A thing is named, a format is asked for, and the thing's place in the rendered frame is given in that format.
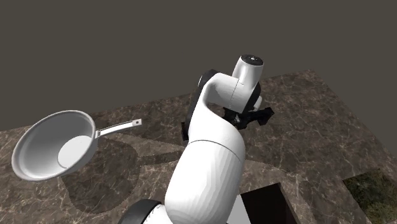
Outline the white frying pan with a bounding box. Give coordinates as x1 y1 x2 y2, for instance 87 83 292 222
11 109 143 182

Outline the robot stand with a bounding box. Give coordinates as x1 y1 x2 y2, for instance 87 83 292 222
240 182 300 224

